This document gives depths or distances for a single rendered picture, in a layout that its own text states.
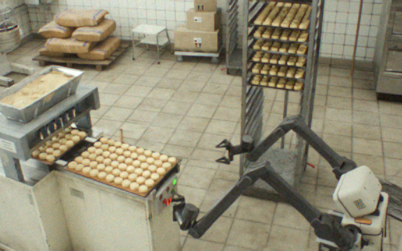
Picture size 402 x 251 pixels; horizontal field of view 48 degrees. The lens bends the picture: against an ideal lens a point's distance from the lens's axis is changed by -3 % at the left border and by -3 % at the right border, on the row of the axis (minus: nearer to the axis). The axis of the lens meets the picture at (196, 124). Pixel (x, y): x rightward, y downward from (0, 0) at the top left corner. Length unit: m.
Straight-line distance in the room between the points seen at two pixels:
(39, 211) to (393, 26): 4.03
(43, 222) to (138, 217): 0.66
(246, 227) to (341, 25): 3.58
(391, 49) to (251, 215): 2.66
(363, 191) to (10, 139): 1.89
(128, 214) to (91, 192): 0.27
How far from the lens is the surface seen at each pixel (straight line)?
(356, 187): 2.07
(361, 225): 2.14
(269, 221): 3.71
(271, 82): 3.37
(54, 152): 2.98
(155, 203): 2.65
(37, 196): 2.93
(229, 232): 3.60
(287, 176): 3.95
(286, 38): 3.21
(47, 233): 3.12
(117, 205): 2.77
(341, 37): 6.46
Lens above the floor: 2.48
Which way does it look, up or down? 30 degrees down
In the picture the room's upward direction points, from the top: 2 degrees counter-clockwise
